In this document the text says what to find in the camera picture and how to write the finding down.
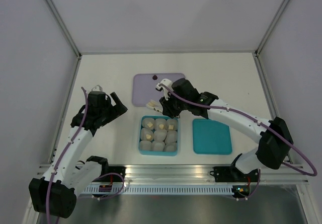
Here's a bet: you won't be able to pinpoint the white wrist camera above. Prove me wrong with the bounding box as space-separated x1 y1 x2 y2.
155 79 173 101
91 85 103 92

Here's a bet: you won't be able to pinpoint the white metal tweezers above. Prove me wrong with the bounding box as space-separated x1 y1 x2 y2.
146 100 163 113

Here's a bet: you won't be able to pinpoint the white paper cup centre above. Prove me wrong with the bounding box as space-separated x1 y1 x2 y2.
153 129 168 141

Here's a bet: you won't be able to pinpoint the aluminium frame post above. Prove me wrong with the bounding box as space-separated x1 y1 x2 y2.
253 0 302 164
44 0 82 84

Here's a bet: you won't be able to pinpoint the white paper cup middle-left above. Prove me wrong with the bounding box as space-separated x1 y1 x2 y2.
140 128 153 141

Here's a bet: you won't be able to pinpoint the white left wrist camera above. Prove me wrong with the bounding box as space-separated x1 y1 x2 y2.
91 85 103 92

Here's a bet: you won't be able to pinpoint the white paper cup back-right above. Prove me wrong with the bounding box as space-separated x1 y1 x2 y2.
166 119 178 131

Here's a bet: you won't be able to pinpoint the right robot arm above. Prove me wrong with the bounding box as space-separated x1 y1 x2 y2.
156 78 293 181

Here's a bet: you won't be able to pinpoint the right aluminium frame post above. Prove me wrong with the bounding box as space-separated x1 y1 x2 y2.
253 0 302 164

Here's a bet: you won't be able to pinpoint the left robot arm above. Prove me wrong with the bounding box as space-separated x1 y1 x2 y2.
29 90 128 223

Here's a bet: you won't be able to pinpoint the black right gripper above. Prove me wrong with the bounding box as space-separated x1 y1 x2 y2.
159 89 189 119

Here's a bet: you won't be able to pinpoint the white slotted cable duct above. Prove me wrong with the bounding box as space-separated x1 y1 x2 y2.
77 185 234 195

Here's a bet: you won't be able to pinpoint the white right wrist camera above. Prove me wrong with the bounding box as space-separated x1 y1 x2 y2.
155 79 173 101

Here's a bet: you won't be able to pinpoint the white paper cup front-middle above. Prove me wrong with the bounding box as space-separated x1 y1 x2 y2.
151 141 165 152

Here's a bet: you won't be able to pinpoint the lilac plastic tray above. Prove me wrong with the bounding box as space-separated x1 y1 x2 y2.
132 73 185 107

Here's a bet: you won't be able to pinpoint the white paper cup back-left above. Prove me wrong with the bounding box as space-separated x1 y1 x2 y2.
141 118 155 130

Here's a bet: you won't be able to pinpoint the aluminium mounting rail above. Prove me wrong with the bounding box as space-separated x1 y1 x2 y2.
32 162 309 184

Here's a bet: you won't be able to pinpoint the left aluminium frame post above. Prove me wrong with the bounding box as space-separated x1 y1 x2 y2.
44 0 82 84

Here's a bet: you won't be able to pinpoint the white paper cup back-middle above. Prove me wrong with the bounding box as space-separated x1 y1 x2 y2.
154 118 167 130

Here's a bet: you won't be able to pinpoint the white paper cup middle-right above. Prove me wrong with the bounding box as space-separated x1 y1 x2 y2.
165 130 178 144

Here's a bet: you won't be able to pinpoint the white paper cup front-right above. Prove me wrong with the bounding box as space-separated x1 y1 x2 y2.
164 142 177 152

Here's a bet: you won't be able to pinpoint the teal chocolate box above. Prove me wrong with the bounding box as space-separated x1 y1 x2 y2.
138 116 180 157

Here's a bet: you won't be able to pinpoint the teal box lid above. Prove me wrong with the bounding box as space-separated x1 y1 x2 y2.
192 119 232 155

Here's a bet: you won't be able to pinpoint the white paper cup front-left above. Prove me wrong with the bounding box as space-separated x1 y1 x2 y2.
139 140 152 151

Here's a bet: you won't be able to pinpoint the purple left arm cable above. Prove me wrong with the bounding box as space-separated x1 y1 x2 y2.
45 86 89 224

